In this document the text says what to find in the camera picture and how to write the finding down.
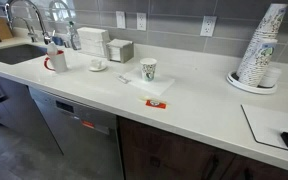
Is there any small chrome tap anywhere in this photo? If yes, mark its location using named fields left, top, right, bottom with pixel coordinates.
left=11, top=16, right=39, bottom=43

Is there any small white espresso cup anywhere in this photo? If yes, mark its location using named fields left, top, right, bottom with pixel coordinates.
left=90, top=58, right=103, bottom=70

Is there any clear plastic water bottle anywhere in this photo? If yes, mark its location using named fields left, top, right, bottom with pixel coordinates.
left=66, top=20, right=82, bottom=51

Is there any tall chrome kitchen faucet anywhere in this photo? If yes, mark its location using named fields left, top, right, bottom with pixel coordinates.
left=4, top=0, right=52, bottom=45

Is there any silver condiment packet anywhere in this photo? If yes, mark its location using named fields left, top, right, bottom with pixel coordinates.
left=113, top=72, right=132, bottom=85

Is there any white napkin stack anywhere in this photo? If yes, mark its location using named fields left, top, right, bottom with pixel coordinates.
left=76, top=26, right=111, bottom=58

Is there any white cup lid stack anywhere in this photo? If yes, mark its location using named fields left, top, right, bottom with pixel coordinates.
left=258, top=66, right=282, bottom=89

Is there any white light switch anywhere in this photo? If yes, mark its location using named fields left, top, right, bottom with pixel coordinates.
left=115, top=10, right=127, bottom=30

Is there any short paper cup stack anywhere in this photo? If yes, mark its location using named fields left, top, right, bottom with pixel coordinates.
left=238, top=37, right=279, bottom=88

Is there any grey cabinet with black handle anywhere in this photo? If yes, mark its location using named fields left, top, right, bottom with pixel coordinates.
left=0, top=71, right=64, bottom=156

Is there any tall leaning paper cup stack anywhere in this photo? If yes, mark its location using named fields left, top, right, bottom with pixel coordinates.
left=236, top=3, right=288, bottom=81

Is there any grey napkin holder box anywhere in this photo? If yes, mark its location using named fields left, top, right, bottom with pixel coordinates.
left=105, top=38, right=135, bottom=64

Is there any small blue object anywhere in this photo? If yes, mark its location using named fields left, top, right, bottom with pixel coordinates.
left=52, top=35, right=65, bottom=46

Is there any red ketchup packet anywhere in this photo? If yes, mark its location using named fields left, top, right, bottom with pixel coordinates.
left=145, top=99, right=168, bottom=110

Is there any white paper napkin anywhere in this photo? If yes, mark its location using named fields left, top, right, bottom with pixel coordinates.
left=123, top=68, right=176, bottom=97

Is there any dark undermount sink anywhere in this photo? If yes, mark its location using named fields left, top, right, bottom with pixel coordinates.
left=0, top=44, right=48, bottom=66

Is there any white rectangular counter mat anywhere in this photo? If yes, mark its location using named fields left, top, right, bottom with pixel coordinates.
left=240, top=103, right=288, bottom=155

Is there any dark wood cabinet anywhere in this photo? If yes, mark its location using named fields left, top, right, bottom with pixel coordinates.
left=117, top=115, right=288, bottom=180

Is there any stainless steel dishwasher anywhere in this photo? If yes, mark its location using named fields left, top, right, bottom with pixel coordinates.
left=28, top=86, right=125, bottom=180

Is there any round white tray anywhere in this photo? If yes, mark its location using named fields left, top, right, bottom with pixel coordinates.
left=226, top=69, right=278, bottom=95

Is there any white mug with red handle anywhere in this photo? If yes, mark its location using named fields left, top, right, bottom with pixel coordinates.
left=43, top=49, right=69, bottom=74

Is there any white wall outlet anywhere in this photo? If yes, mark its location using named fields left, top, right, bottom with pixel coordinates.
left=199, top=15, right=218, bottom=37
left=136, top=12, right=148, bottom=32

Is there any printed paper cup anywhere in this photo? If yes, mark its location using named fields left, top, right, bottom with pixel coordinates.
left=139, top=57, right=158, bottom=82

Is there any wooden cutting board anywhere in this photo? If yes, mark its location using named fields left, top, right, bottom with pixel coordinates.
left=0, top=17, right=14, bottom=41

